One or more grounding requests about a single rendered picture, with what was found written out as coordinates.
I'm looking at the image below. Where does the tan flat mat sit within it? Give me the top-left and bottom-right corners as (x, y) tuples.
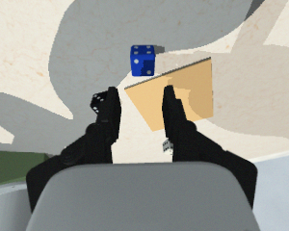
(124, 58), (213, 132)

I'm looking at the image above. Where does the blue die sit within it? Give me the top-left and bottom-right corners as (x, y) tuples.
(130, 45), (155, 77)

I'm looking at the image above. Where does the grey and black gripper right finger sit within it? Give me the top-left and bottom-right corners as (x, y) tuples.
(162, 85), (258, 209)

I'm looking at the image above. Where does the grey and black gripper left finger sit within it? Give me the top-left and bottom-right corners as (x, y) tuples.
(26, 87), (121, 214)

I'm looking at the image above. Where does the black die with white pips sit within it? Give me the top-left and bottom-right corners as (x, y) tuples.
(90, 91), (108, 114)

